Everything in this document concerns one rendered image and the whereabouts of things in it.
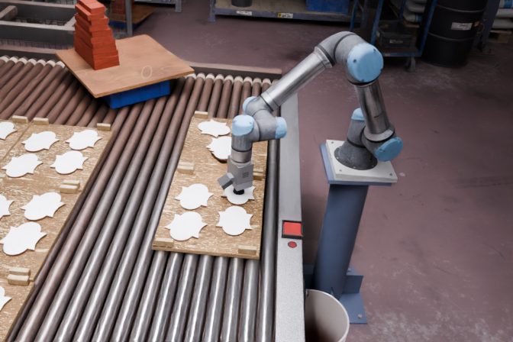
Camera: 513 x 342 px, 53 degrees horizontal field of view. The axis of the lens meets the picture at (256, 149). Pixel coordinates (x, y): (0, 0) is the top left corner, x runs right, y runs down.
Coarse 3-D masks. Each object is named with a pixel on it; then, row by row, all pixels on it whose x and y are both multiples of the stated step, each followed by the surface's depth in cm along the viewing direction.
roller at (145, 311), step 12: (204, 96) 251; (204, 108) 242; (156, 252) 165; (168, 252) 168; (156, 264) 161; (156, 276) 157; (144, 288) 154; (156, 288) 154; (144, 300) 149; (144, 312) 146; (144, 324) 143; (132, 336) 139; (144, 336) 141
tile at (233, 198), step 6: (228, 186) 191; (252, 186) 192; (228, 192) 188; (246, 192) 189; (252, 192) 189; (228, 198) 185; (234, 198) 185; (240, 198) 185; (246, 198) 186; (252, 198) 186; (234, 204) 183; (240, 204) 183
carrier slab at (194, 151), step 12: (192, 120) 229; (204, 120) 230; (216, 120) 231; (228, 120) 231; (192, 132) 221; (192, 144) 213; (204, 144) 214; (264, 144) 217; (180, 156) 206; (192, 156) 206; (204, 156) 207; (252, 156) 209; (264, 156) 210; (204, 168) 201; (216, 168) 201; (264, 168) 203
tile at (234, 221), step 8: (232, 208) 181; (240, 208) 181; (224, 216) 177; (232, 216) 178; (240, 216) 178; (248, 216) 178; (224, 224) 174; (232, 224) 174; (240, 224) 174; (248, 224) 175; (224, 232) 172; (232, 232) 171; (240, 232) 171
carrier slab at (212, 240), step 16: (176, 176) 195; (192, 176) 196; (208, 176) 196; (176, 192) 187; (256, 192) 191; (176, 208) 180; (208, 208) 181; (224, 208) 182; (256, 208) 183; (160, 224) 173; (208, 224) 175; (256, 224) 176; (192, 240) 168; (208, 240) 168; (224, 240) 169; (240, 240) 169; (256, 240) 170; (240, 256) 165; (256, 256) 164
